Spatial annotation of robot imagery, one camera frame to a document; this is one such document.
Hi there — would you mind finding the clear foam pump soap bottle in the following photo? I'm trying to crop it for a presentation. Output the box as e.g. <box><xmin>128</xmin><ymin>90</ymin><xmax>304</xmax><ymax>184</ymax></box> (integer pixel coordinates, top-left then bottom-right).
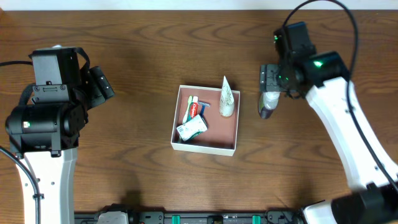
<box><xmin>258</xmin><ymin>91</ymin><xmax>280</xmax><ymax>119</ymax></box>

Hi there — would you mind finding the white Pantene tube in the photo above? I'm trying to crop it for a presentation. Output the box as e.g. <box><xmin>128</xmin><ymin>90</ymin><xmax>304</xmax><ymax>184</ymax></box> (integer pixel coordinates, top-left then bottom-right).
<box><xmin>219</xmin><ymin>77</ymin><xmax>234</xmax><ymax>117</ymax></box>

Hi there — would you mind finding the blue disposable razor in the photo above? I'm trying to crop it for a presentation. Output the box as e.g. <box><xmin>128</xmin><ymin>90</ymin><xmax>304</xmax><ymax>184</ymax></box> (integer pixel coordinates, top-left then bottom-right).
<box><xmin>198</xmin><ymin>101</ymin><xmax>211</xmax><ymax>117</ymax></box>

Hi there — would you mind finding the Colgate toothpaste tube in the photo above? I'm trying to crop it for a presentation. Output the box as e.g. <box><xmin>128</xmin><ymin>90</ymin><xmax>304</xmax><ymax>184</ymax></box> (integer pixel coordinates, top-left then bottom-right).
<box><xmin>188</xmin><ymin>96</ymin><xmax>198</xmax><ymax>121</ymax></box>

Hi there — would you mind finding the green toothbrush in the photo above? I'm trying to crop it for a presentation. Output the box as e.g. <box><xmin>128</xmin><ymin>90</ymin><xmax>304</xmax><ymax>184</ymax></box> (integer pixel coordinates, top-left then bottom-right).
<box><xmin>182</xmin><ymin>95</ymin><xmax>193</xmax><ymax>124</ymax></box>

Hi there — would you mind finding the green Dettol soap pack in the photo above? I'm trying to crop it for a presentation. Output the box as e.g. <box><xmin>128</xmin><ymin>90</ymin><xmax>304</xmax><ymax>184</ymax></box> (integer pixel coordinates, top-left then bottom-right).
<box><xmin>177</xmin><ymin>114</ymin><xmax>208</xmax><ymax>141</ymax></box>

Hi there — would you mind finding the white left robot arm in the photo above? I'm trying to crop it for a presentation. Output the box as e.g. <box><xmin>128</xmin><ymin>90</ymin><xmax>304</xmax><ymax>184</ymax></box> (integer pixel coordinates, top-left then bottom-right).
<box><xmin>3</xmin><ymin>45</ymin><xmax>114</xmax><ymax>223</ymax></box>

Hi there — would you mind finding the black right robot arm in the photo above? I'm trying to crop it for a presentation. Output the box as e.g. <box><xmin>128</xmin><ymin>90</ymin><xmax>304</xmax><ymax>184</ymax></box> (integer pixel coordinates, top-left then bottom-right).
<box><xmin>258</xmin><ymin>22</ymin><xmax>397</xmax><ymax>223</ymax></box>

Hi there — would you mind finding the white box with red interior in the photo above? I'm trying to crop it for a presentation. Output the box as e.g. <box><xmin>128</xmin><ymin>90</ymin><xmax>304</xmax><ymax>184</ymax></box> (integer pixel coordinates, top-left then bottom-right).
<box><xmin>170</xmin><ymin>85</ymin><xmax>241</xmax><ymax>156</ymax></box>

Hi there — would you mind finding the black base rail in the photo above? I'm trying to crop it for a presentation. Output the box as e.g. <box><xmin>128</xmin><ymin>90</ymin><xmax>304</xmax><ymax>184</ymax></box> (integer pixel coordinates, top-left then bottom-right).
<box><xmin>74</xmin><ymin>204</ymin><xmax>305</xmax><ymax>224</ymax></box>

